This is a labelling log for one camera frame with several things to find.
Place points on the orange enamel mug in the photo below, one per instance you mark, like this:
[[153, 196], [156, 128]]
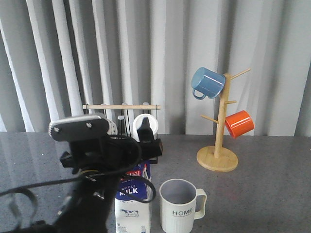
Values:
[[239, 123]]

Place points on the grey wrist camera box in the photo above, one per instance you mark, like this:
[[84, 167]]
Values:
[[78, 128]]

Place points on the white mug left on rack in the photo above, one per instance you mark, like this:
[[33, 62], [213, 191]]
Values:
[[112, 126]]

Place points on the grey pleated curtain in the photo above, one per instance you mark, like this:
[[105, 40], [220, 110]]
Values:
[[57, 55]]

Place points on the black wire mug rack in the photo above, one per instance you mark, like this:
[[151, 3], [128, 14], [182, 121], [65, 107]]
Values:
[[136, 106]]

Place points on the blue enamel mug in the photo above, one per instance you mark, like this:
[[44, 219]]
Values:
[[206, 83]]

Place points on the white ribbed mug on rack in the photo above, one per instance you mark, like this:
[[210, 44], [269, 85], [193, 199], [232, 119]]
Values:
[[138, 122]]

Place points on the cream HOME mug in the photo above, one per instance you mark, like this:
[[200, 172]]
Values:
[[181, 203]]

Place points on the wooden mug tree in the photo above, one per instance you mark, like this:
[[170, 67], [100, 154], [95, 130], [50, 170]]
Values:
[[217, 158]]

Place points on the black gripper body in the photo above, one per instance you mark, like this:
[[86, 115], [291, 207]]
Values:
[[109, 155]]

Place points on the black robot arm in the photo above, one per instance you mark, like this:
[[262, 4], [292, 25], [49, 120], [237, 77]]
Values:
[[86, 209]]

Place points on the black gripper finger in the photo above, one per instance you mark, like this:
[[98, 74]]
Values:
[[145, 133]]

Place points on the blue white milk carton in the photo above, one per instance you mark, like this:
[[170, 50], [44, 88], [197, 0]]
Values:
[[132, 216]]

